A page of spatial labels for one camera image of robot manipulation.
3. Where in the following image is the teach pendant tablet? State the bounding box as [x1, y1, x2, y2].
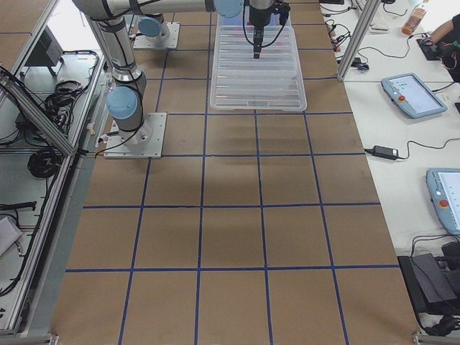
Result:
[381, 73, 447, 119]
[426, 168, 459, 235]

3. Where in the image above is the grey box under frame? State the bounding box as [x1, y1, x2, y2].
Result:
[24, 26, 64, 77]

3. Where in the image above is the clear plastic box lid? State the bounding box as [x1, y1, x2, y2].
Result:
[209, 25, 307, 112]

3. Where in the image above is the person forearm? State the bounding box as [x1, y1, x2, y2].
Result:
[431, 16, 459, 44]

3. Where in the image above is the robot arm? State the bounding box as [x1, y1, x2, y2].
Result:
[137, 14, 169, 40]
[74, 1, 290, 146]

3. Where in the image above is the aluminium frame post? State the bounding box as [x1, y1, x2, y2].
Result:
[336, 0, 380, 81]

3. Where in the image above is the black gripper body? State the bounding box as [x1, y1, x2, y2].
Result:
[249, 0, 282, 28]

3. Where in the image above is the coiled black cable bundle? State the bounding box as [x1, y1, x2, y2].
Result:
[27, 147, 63, 179]

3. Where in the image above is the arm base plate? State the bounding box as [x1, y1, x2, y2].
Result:
[103, 113, 167, 159]
[134, 22, 180, 50]

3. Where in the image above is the black device on desk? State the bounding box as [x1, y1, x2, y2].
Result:
[397, 242, 459, 336]

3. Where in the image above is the black power adapter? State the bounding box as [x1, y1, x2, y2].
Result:
[372, 145, 399, 160]

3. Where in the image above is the orange snack bag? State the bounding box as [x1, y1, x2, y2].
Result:
[401, 6, 426, 36]

